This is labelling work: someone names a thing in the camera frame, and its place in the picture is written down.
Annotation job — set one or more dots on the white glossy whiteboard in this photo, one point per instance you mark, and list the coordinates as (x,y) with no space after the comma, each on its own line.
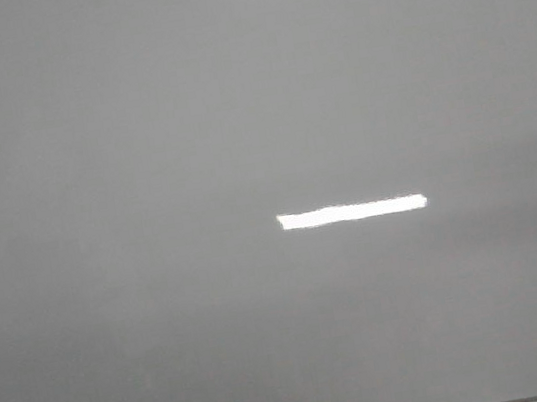
(268,200)

